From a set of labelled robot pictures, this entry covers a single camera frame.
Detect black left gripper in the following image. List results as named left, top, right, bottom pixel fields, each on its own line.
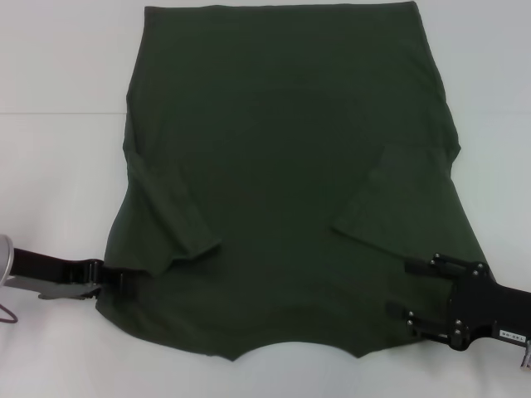
left=11, top=248, right=133, bottom=291

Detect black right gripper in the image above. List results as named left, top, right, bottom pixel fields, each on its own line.
left=386, top=252, right=531, bottom=352

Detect dark green t-shirt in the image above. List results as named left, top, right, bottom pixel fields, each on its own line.
left=95, top=1, right=489, bottom=361

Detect silver right wrist cable connector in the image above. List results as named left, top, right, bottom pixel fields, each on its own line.
left=516, top=343, right=531, bottom=372

